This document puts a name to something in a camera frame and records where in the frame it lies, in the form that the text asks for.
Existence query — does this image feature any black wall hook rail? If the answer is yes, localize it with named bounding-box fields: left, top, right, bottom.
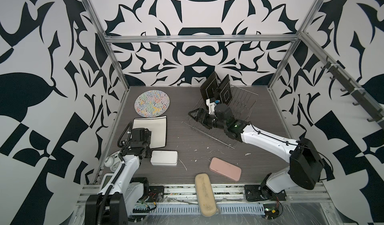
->
left=320, top=56, right=384, bottom=129

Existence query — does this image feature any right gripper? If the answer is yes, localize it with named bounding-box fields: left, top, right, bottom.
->
left=189, top=108, right=229, bottom=132

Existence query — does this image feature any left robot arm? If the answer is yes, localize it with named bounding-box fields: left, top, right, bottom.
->
left=84, top=122, right=152, bottom=225

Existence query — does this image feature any white alarm clock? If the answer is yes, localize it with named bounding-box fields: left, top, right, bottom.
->
left=104, top=151, right=121, bottom=173

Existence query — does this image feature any large black square plate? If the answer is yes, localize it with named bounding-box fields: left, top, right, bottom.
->
left=200, top=72, right=219, bottom=109

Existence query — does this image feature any round speckled plate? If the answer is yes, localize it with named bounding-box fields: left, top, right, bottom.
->
left=134, top=90, right=170, bottom=118

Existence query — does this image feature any wire dish rack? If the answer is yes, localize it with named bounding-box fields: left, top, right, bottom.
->
left=183, top=85, right=259, bottom=149

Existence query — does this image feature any white rectangular case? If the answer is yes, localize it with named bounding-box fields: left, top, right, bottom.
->
left=151, top=150, right=178, bottom=166

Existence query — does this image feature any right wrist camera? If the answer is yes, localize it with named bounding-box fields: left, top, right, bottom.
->
left=206, top=98, right=220, bottom=115

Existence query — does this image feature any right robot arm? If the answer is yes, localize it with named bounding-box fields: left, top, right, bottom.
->
left=188, top=103, right=325, bottom=202

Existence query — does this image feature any white square plate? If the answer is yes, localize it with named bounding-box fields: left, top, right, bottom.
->
left=133, top=116, right=167, bottom=149

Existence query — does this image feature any pink rectangular case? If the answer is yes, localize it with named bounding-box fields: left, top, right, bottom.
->
left=209, top=157, right=242, bottom=182

